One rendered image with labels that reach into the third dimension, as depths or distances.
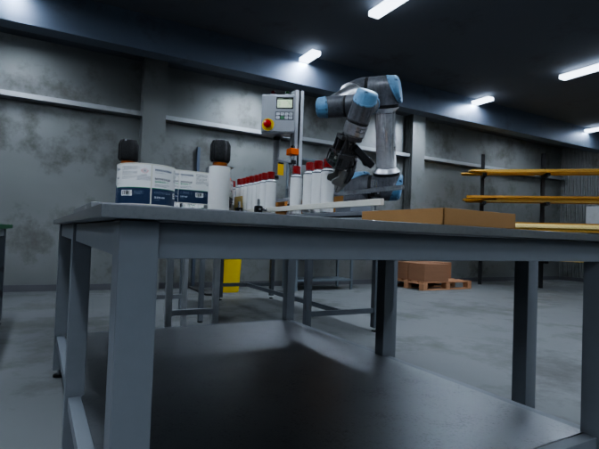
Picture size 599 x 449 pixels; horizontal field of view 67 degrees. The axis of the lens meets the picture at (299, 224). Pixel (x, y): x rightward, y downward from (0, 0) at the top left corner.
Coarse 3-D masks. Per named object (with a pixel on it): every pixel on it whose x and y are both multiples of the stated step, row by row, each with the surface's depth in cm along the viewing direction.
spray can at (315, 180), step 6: (318, 162) 174; (318, 168) 173; (312, 174) 174; (318, 174) 172; (312, 180) 174; (318, 180) 172; (312, 186) 174; (318, 186) 172; (312, 192) 173; (318, 192) 172; (312, 198) 173; (318, 198) 172; (312, 210) 173; (318, 210) 172
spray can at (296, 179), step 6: (294, 168) 189; (294, 174) 189; (294, 180) 188; (300, 180) 189; (294, 186) 188; (300, 186) 189; (294, 192) 188; (300, 192) 189; (294, 198) 188; (300, 198) 189; (294, 204) 188; (300, 204) 189; (294, 210) 187; (300, 210) 189
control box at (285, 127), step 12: (264, 96) 220; (276, 96) 219; (288, 96) 219; (264, 108) 220; (264, 120) 219; (276, 120) 219; (288, 120) 218; (264, 132) 220; (276, 132) 219; (288, 132) 219
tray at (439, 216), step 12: (372, 216) 125; (384, 216) 121; (396, 216) 117; (408, 216) 113; (420, 216) 110; (432, 216) 106; (444, 216) 103; (456, 216) 105; (468, 216) 107; (480, 216) 110; (492, 216) 112; (504, 216) 114
